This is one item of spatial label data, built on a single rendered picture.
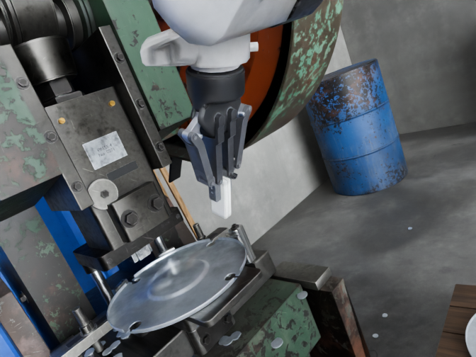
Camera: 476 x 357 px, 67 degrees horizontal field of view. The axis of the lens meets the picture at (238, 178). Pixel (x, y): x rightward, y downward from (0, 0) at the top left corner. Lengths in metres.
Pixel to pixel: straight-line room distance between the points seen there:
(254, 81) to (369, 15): 3.15
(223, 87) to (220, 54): 0.04
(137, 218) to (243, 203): 1.92
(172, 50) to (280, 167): 2.50
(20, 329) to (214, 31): 0.88
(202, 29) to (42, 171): 0.41
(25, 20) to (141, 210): 0.38
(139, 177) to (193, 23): 0.49
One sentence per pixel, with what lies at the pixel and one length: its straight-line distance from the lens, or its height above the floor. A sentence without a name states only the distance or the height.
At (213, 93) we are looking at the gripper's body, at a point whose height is 1.09.
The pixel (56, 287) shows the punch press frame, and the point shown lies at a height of 0.81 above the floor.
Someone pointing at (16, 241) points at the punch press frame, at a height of 0.95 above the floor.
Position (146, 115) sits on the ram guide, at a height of 1.10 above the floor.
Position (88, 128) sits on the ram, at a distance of 0.72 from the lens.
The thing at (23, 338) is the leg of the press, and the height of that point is 0.74.
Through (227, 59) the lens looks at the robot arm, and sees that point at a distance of 0.43.
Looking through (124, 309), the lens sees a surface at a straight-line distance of 0.76.
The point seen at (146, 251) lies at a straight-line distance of 0.82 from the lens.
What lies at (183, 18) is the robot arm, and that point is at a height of 1.15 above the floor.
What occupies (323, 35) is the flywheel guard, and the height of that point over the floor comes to 1.11.
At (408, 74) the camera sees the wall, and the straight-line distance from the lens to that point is 3.88.
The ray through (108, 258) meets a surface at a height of 0.88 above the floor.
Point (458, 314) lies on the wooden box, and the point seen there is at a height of 0.35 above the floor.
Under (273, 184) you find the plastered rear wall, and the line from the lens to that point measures 2.81.
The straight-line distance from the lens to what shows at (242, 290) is 0.62.
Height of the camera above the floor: 1.09
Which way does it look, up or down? 14 degrees down
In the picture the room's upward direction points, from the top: 22 degrees counter-clockwise
